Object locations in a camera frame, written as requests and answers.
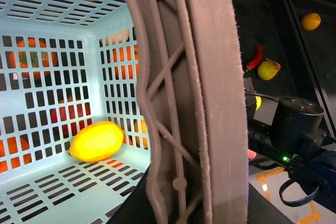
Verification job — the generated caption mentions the yellow lemon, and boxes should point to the yellow lemon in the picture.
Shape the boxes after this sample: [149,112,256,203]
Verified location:
[69,121,124,163]

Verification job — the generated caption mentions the light blue basket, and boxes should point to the light blue basket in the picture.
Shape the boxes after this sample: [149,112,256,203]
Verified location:
[1,0,150,223]

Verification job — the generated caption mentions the orange persimmon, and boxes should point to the orange persimmon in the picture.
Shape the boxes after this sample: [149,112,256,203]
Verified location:
[8,38,58,69]

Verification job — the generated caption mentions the red apple left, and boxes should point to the red apple left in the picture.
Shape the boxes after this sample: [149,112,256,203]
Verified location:
[51,103,92,137]

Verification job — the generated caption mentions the orange in neighbouring tray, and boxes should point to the orange in neighbouring tray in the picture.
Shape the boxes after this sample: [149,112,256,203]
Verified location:
[301,13,321,31]

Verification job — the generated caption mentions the yellow green pear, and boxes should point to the yellow green pear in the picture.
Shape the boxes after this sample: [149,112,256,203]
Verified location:
[257,59,281,81]

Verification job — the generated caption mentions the green apple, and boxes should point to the green apple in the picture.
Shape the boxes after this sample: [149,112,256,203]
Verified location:
[255,96,262,111]

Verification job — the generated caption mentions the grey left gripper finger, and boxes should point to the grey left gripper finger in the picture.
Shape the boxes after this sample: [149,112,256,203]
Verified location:
[112,0,248,223]

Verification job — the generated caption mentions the black shelf tray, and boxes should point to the black shelf tray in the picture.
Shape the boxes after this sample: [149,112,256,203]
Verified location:
[232,0,335,136]

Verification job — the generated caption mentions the pink white peach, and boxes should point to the pink white peach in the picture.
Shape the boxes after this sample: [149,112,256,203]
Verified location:
[248,149,257,160]

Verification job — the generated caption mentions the red chili pepper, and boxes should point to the red chili pepper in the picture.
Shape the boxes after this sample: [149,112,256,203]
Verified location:
[245,44,263,72]

